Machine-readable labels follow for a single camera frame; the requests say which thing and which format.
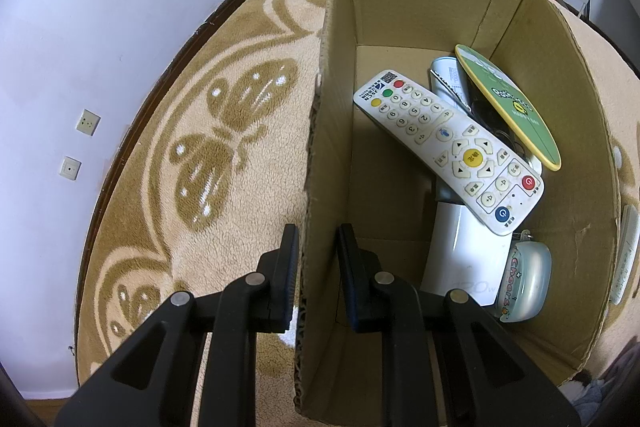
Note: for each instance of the beige patterned carpet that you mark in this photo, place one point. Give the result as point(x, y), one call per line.
point(200, 82)

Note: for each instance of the white charger block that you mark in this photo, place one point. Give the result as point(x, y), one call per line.
point(465, 252)

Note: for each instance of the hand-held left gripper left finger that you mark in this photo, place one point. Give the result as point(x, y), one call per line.
point(282, 277)

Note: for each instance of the cardboard box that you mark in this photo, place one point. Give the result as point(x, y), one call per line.
point(380, 217)

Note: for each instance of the white green packet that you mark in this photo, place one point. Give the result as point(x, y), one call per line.
point(520, 112)

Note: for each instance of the white button panel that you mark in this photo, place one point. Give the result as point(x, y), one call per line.
point(627, 252)

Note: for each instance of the white remote control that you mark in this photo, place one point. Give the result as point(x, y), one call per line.
point(450, 142)

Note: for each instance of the cartoon earbuds case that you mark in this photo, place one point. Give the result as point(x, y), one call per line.
point(527, 277)

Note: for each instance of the light blue power bank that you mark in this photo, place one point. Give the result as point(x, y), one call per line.
point(447, 79)

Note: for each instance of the beige wall socket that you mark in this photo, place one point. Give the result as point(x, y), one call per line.
point(70, 168)
point(88, 123)

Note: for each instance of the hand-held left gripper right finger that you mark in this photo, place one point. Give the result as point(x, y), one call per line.
point(350, 277)

